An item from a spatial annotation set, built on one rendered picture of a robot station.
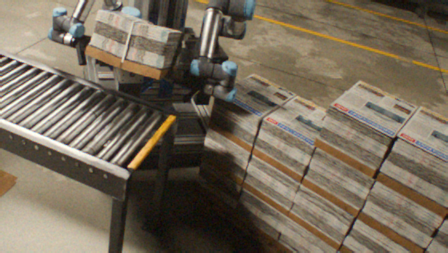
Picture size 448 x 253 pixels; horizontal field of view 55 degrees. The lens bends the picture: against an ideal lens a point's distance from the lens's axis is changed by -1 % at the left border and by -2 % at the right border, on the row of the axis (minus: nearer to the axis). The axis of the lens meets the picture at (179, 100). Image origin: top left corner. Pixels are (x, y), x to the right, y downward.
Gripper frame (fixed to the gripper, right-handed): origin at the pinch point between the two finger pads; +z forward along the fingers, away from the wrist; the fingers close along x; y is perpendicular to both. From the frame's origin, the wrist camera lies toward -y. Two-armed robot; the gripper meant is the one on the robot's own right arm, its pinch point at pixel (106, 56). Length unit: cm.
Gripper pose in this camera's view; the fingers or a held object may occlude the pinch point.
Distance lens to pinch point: 231.3
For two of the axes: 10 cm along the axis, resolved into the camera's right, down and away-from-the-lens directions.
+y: 2.8, -9.4, -1.9
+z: 9.1, 3.2, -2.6
